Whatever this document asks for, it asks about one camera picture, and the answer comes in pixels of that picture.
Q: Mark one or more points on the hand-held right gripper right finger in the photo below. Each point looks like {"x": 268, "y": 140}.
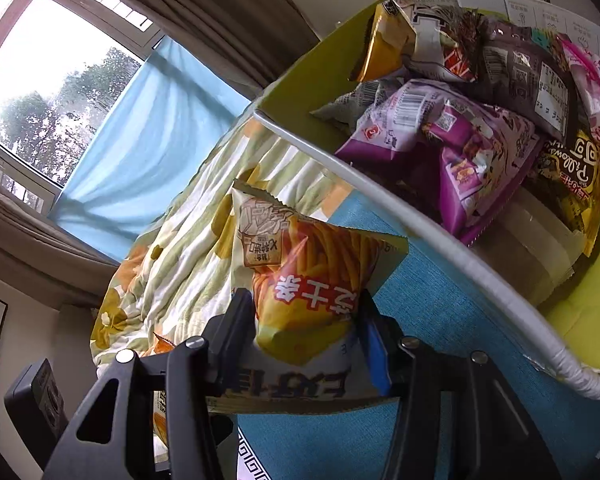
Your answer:
{"x": 375, "y": 355}

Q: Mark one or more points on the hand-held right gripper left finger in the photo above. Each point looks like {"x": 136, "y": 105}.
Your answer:
{"x": 232, "y": 330}

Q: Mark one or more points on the orange fries snack packet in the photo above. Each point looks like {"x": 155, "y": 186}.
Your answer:
{"x": 305, "y": 280}

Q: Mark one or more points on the purple snack packet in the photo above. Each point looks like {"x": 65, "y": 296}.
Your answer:
{"x": 460, "y": 160}

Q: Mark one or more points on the grey snack packet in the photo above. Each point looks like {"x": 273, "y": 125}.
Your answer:
{"x": 350, "y": 107}

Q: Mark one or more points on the green cardboard box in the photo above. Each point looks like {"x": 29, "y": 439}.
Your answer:
{"x": 300, "y": 75}

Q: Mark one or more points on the yellow and brown snack packet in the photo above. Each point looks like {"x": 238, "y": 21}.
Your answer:
{"x": 585, "y": 185}

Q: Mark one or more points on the yellow-orange chip packet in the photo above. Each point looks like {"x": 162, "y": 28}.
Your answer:
{"x": 385, "y": 40}

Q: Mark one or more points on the cream packet with dark letters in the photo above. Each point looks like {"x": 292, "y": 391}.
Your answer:
{"x": 440, "y": 45}

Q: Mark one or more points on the brown candy snack packet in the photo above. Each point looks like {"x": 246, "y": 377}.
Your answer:
{"x": 520, "y": 70}

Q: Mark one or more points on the pink striped snack packet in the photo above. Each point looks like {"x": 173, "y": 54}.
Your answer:
{"x": 595, "y": 80}

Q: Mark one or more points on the blue tablecloth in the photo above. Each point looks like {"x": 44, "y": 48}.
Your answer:
{"x": 455, "y": 335}

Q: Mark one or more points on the floral blanket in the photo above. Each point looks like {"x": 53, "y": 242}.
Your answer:
{"x": 180, "y": 260}

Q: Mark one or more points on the light blue sheer curtain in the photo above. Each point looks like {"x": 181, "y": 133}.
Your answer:
{"x": 145, "y": 160}

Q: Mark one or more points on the black box device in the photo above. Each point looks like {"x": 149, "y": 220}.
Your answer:
{"x": 35, "y": 400}

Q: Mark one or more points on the beige curtain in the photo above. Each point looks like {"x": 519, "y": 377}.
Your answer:
{"x": 30, "y": 240}
{"x": 220, "y": 5}

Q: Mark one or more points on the window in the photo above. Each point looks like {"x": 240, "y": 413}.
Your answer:
{"x": 55, "y": 85}

